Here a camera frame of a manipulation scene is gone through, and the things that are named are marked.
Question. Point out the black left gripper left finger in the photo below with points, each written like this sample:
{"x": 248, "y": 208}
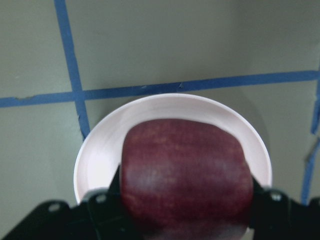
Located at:
{"x": 100, "y": 215}

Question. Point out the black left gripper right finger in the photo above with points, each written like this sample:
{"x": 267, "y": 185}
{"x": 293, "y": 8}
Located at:
{"x": 275, "y": 216}

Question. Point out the red apple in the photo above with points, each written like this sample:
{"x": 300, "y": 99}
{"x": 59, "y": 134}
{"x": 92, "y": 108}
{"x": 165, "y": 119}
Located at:
{"x": 185, "y": 180}

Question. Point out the pink plate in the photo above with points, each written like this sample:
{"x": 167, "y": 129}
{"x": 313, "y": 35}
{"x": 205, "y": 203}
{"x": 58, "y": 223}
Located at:
{"x": 101, "y": 152}

